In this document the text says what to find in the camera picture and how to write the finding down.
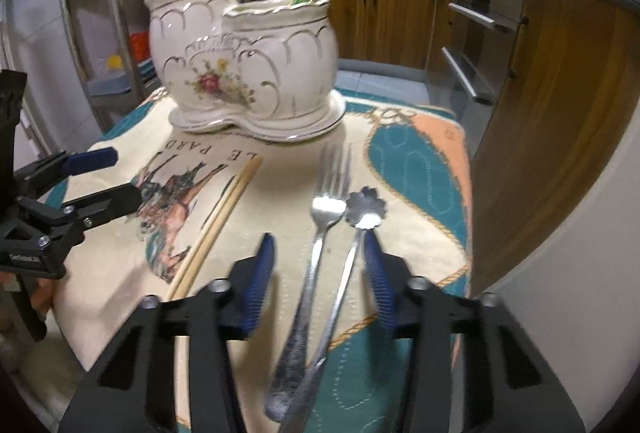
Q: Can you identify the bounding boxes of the white floral ceramic utensil holder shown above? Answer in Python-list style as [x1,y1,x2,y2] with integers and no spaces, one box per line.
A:
[144,0,340,124]

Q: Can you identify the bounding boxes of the wooden base cabinets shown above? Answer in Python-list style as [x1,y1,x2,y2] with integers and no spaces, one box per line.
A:
[247,0,442,70]

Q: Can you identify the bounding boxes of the silver drawer handle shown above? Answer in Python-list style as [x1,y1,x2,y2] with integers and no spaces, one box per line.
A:
[441,46,494,105]
[448,2,517,35]

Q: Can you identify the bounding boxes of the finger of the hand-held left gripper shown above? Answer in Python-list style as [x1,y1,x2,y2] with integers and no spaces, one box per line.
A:
[49,182,144,230]
[14,146,120,197]

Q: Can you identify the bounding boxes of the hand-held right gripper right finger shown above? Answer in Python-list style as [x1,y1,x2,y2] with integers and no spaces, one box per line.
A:
[361,230,586,433]

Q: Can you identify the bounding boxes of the printed table cloth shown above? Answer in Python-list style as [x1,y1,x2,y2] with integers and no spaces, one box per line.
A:
[47,86,473,433]

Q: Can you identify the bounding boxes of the white ceramic holder tray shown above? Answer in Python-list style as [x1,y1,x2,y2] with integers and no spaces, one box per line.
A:
[168,90,346,143]

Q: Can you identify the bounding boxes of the crumpled red plastic bag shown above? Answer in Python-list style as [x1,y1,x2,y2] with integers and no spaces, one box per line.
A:
[128,32,154,65]

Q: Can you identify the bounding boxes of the metal shelf rack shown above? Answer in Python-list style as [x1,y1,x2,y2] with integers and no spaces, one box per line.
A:
[55,0,251,116]

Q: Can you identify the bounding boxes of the silver flower-head spoon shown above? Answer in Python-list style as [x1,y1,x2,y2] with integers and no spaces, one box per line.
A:
[280,187,389,433]

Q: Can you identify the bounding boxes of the person's left hand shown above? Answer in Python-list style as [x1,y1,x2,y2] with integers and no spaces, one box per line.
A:
[29,280,55,316]

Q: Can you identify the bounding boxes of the clear plastic storage box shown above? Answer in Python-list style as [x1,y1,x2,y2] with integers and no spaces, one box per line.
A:
[86,72,151,97]

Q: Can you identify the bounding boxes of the silver metal fork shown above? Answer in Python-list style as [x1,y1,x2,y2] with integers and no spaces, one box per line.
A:
[265,144,352,421]

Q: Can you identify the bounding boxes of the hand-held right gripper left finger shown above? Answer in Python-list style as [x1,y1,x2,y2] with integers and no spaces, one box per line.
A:
[57,233,277,433]

